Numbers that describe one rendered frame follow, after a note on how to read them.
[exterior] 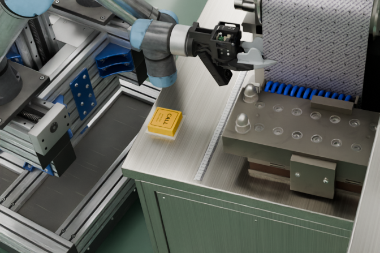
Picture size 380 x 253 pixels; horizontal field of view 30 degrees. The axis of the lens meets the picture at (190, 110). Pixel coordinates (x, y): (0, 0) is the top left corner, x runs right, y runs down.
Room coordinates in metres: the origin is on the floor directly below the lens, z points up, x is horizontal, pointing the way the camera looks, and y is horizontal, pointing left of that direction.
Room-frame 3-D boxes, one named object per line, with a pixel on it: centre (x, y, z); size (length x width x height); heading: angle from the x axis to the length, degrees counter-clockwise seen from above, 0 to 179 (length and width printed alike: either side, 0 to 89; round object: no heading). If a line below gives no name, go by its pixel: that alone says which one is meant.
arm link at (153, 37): (1.33, 0.06, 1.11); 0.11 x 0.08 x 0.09; 64
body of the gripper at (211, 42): (1.26, -0.08, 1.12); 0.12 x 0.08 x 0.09; 64
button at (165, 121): (1.23, 0.07, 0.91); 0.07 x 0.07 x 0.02; 64
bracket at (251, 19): (1.32, -0.19, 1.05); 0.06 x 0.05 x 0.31; 64
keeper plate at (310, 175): (0.94, -0.25, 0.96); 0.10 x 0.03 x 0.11; 64
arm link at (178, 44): (1.30, -0.01, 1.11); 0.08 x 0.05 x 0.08; 154
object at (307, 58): (1.16, -0.30, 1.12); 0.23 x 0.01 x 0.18; 64
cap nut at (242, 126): (1.06, -0.11, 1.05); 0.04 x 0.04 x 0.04
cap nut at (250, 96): (1.15, -0.15, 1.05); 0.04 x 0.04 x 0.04
